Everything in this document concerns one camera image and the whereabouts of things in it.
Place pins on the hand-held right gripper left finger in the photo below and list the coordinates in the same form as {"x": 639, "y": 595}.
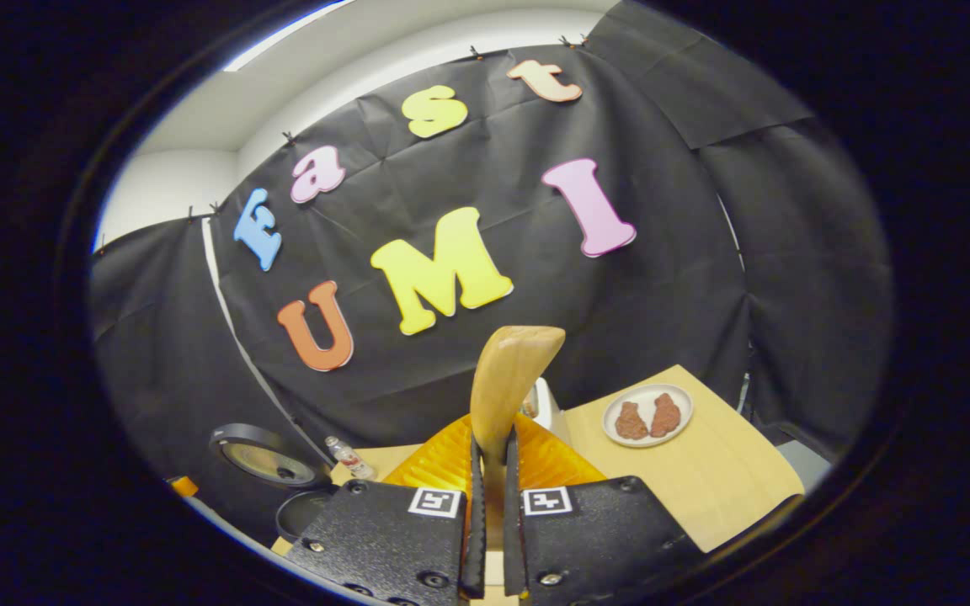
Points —
{"x": 475, "y": 522}

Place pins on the wooden spoon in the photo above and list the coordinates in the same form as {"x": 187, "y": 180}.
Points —
{"x": 506, "y": 379}

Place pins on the black backdrop cloth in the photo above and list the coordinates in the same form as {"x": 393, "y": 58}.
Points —
{"x": 662, "y": 252}

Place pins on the white toaster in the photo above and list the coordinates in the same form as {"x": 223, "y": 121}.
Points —
{"x": 554, "y": 412}

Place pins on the dark grey rice cooker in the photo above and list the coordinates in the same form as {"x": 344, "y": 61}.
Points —
{"x": 270, "y": 459}

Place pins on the small clear water bottle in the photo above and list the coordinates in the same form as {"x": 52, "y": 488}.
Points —
{"x": 350, "y": 459}

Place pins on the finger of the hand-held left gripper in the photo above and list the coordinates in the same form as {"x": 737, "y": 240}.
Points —
{"x": 184, "y": 486}

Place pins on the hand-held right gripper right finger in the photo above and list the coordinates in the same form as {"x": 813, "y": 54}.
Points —
{"x": 512, "y": 522}

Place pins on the brown meat piece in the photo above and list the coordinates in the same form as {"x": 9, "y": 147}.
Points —
{"x": 666, "y": 415}
{"x": 631, "y": 421}

